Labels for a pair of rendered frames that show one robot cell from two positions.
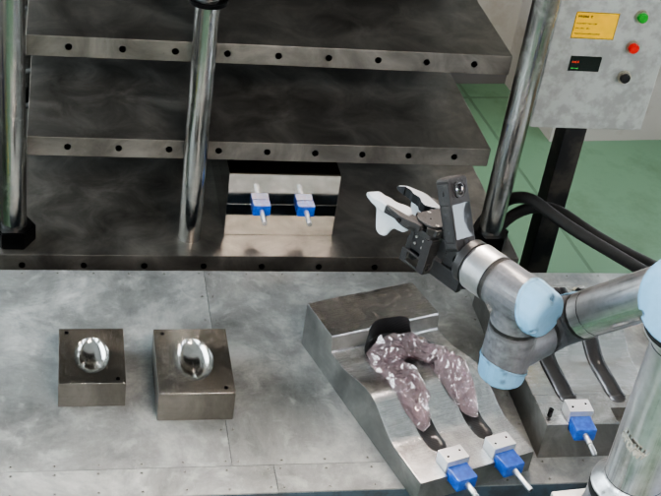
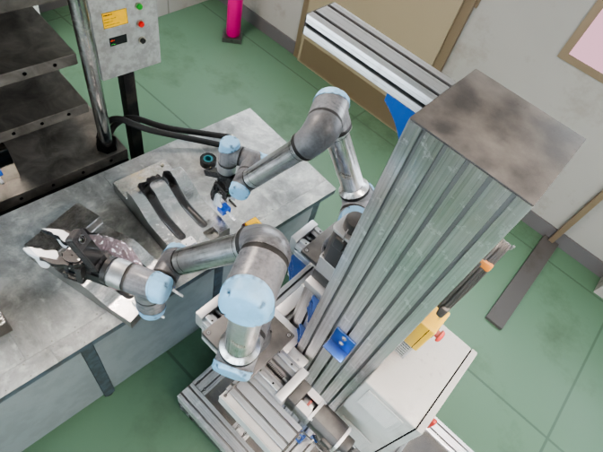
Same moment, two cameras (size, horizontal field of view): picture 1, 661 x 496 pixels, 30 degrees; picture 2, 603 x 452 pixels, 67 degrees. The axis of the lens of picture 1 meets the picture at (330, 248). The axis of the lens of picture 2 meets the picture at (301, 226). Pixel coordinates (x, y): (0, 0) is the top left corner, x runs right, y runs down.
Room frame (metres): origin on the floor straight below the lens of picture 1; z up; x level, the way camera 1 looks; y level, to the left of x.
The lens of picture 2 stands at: (0.91, -0.20, 2.51)
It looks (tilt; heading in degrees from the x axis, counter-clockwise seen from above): 53 degrees down; 318
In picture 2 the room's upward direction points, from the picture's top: 18 degrees clockwise
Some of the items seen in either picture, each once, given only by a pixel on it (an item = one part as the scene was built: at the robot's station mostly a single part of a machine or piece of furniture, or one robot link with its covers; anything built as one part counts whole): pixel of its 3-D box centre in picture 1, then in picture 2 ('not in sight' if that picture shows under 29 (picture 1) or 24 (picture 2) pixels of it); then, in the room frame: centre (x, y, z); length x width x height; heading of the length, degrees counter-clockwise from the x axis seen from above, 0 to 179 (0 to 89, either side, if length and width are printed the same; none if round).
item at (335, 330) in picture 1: (413, 384); (103, 262); (1.95, -0.21, 0.85); 0.50 x 0.26 x 0.11; 32
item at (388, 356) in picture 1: (421, 368); (104, 256); (1.95, -0.22, 0.90); 0.26 x 0.18 x 0.08; 32
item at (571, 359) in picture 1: (566, 351); (170, 205); (2.13, -0.54, 0.87); 0.50 x 0.26 x 0.14; 15
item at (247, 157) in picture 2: not in sight; (252, 163); (1.94, -0.80, 1.24); 0.11 x 0.11 x 0.08; 47
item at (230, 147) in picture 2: not in sight; (229, 152); (2.02, -0.74, 1.24); 0.09 x 0.08 x 0.11; 47
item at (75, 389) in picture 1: (90, 366); not in sight; (1.88, 0.44, 0.83); 0.17 x 0.13 x 0.06; 15
